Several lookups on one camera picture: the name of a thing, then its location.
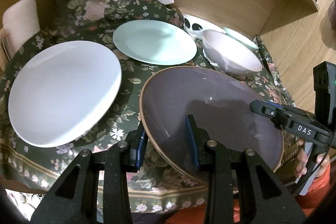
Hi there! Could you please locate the dark purple plate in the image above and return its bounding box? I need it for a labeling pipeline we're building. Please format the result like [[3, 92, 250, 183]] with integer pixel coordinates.
[[139, 67, 284, 185]]

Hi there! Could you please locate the pink bowl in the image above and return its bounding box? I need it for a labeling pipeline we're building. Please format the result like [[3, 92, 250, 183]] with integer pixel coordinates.
[[202, 30, 263, 79]]

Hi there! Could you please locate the mint green bowl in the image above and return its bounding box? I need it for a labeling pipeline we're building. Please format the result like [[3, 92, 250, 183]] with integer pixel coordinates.
[[223, 27, 258, 51]]

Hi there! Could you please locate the white plate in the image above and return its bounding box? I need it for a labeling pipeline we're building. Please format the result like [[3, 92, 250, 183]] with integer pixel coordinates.
[[8, 40, 122, 148]]

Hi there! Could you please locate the white bowl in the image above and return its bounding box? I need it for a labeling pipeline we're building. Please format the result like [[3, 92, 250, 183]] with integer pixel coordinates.
[[182, 14, 226, 40]]

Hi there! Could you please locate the mint green plate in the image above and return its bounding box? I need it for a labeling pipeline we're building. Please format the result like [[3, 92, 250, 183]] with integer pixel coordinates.
[[113, 19, 197, 66]]

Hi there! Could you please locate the person's right hand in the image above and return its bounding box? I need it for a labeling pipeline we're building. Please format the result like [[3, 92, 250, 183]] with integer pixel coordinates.
[[294, 138, 331, 179]]

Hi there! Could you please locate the pink striped curtain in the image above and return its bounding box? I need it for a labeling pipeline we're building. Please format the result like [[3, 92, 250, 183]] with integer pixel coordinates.
[[319, 0, 335, 56]]

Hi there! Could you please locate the floral green cloth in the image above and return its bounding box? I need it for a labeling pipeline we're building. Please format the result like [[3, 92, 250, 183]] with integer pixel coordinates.
[[1, 0, 207, 214]]

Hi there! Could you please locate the pink mug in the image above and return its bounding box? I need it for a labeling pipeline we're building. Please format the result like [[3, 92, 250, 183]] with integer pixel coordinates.
[[1, 0, 40, 71]]

